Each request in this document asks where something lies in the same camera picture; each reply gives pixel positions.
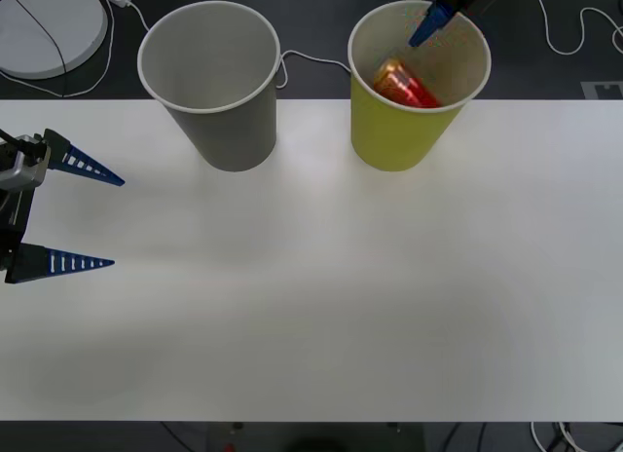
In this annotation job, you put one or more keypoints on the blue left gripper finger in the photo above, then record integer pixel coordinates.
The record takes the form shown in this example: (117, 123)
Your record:
(83, 161)
(44, 264)

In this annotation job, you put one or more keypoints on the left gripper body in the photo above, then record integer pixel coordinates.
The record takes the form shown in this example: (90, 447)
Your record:
(12, 218)

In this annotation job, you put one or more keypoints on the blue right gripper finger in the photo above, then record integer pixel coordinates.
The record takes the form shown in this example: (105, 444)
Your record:
(430, 23)

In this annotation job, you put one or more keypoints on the red and gold drink can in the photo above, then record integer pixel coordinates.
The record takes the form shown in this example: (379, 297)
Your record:
(404, 84)

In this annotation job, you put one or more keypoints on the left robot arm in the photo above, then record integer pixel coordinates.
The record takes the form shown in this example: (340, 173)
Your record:
(24, 172)

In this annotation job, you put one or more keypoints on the yellow-green plastic bin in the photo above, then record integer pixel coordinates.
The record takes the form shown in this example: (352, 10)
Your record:
(389, 140)

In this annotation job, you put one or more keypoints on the round white disc base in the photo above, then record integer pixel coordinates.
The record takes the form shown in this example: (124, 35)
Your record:
(44, 33)

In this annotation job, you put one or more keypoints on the grey floor plate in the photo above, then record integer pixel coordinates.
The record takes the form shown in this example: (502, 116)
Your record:
(603, 89)

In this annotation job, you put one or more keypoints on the grey plastic bin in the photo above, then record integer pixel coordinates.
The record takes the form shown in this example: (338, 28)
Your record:
(219, 72)

